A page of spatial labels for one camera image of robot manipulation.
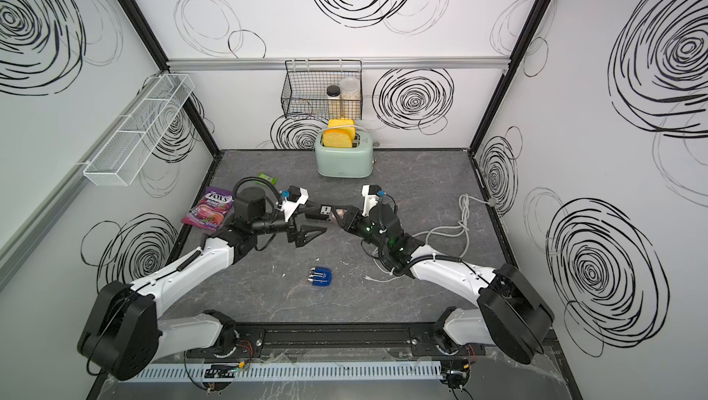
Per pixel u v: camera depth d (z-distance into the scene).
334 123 1.01
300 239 0.69
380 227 0.58
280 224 0.68
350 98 0.85
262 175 1.12
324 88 0.89
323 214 0.96
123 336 0.40
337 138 0.96
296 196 0.66
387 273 0.87
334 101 0.85
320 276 0.83
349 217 0.69
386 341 0.75
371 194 0.73
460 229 0.94
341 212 0.75
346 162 1.06
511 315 0.41
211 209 0.99
